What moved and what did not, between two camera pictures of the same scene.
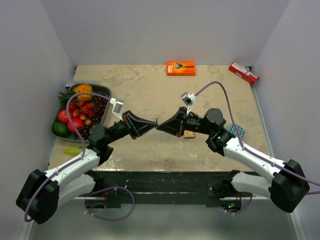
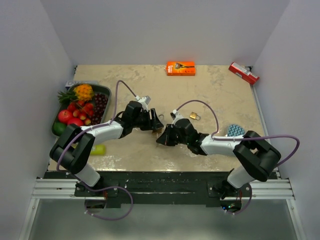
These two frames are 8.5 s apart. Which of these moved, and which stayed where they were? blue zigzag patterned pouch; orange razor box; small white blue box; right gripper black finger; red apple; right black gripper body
Moved: right black gripper body; right gripper black finger
Stayed: orange razor box; red apple; blue zigzag patterned pouch; small white blue box
